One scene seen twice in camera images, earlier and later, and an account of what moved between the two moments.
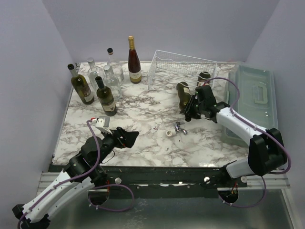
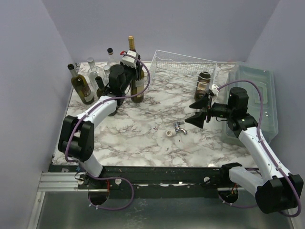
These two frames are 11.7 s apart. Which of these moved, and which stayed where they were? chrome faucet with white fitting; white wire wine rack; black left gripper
Moved: black left gripper
Stayed: white wire wine rack; chrome faucet with white fitting
